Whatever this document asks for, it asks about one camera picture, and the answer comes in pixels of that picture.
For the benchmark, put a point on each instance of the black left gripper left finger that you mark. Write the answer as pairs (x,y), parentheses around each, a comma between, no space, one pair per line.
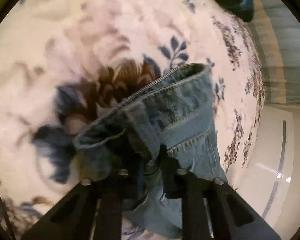
(92,209)

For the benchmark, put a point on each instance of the white bed headboard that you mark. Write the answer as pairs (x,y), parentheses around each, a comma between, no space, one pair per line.
(271,182)

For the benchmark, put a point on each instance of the floral fleece bed blanket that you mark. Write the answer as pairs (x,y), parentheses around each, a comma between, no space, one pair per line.
(109,47)

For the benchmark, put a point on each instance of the blue denim jeans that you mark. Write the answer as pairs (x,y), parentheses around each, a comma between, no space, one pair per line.
(175,110)

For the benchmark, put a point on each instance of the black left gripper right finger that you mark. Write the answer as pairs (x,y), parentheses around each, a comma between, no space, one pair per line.
(210,209)

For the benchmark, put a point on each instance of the teal striped curtain right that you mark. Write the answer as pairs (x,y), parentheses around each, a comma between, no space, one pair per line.
(276,33)

